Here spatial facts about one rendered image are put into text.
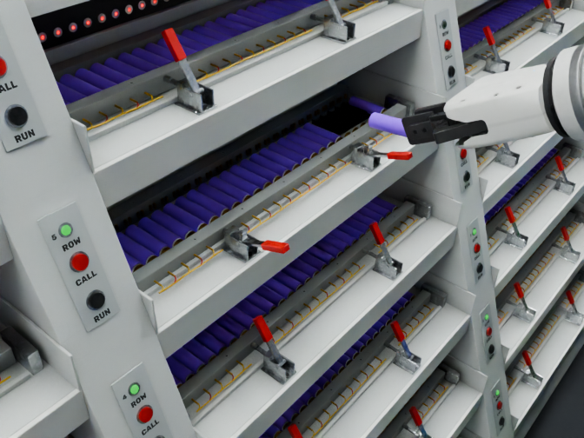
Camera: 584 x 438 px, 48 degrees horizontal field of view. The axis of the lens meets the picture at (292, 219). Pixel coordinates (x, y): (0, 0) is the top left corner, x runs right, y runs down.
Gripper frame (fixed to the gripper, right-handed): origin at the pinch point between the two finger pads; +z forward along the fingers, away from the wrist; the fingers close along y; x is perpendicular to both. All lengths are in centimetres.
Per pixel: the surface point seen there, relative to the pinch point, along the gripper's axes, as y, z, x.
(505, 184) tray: -50, 23, 28
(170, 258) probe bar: 22.6, 23.4, 3.6
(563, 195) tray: -80, 28, 45
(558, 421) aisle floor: -60, 35, 96
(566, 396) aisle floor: -69, 37, 96
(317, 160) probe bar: -5.4, 23.7, 3.5
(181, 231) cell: 17.9, 26.6, 2.4
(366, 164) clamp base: -11.4, 20.7, 7.2
